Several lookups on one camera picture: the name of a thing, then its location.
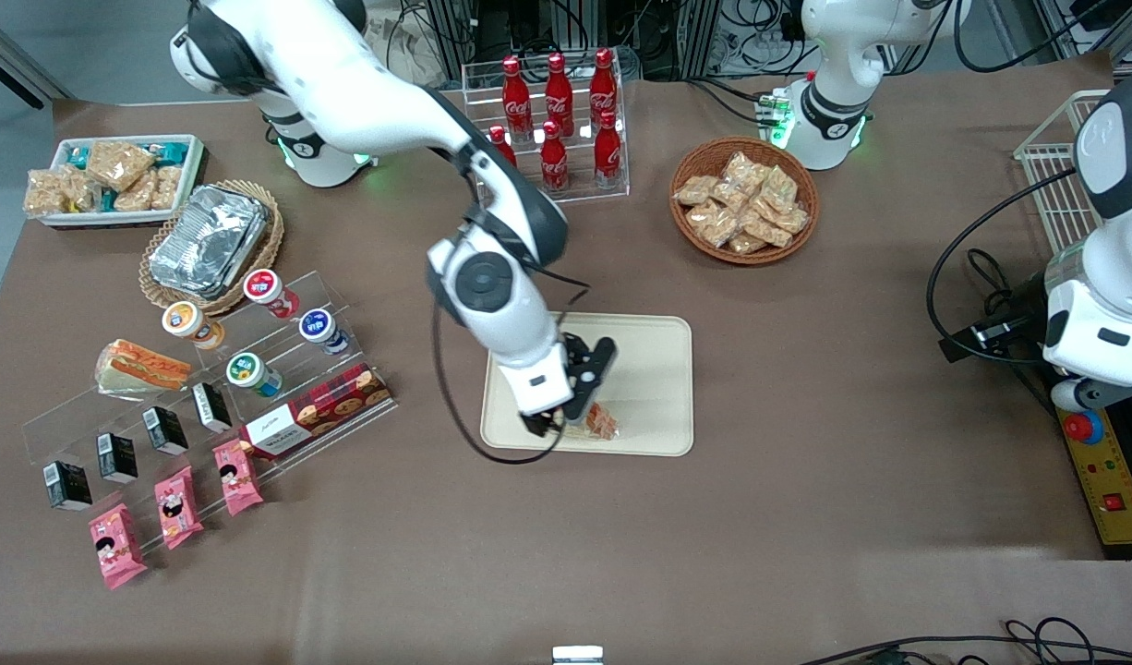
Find triangle sandwich long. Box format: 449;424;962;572
564;402;620;442

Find beige rectangular tray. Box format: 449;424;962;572
480;310;694;457

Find wrapped triangle sandwich short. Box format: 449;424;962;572
94;339;194;399

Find yellow emergency stop box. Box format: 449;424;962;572
1055;406;1132;560

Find clear acrylic bottle rack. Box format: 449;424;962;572
462;51;632;206

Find red tartan cookie box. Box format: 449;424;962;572
238;363;393;460

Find round wicker basket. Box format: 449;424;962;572
669;137;821;267

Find blue lid yogurt cup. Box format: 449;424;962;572
298;308;351;357

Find clear acrylic stepped display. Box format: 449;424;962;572
21;270;401;548

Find brown paper table cover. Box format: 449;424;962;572
0;51;1132;665

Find red lid yogurt cup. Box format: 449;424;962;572
243;269;301;320

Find green lid yogurt cup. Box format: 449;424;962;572
225;352;283;399

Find pink snack packet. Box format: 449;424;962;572
212;440;264;516
154;465;204;550
89;504;149;591

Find oval wicker basket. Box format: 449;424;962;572
139;180;285;317

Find small black drink carton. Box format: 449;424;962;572
192;382;233;434
142;406;189;456
42;461;93;512
97;433;139;484

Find crumpled beige cloth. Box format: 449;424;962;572
363;11;449;93

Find orange lid yogurt cup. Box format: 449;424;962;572
162;301;226;351

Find stacked foil containers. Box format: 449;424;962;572
149;185;270;298

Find white rectangular snack bin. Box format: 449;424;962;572
26;135;205;228

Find puffed rice snack pack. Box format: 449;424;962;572
60;166;101;213
86;140;156;192
114;175;158;213
151;164;184;211
23;169;66;218

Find black cable connector block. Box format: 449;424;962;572
939;314;1040;363

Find white wire basket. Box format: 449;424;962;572
1014;90;1112;255

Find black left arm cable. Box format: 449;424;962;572
926;166;1084;369

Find black floor cables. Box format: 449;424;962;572
797;617;1132;665

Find aluminium frame rack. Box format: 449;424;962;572
423;0;807;81

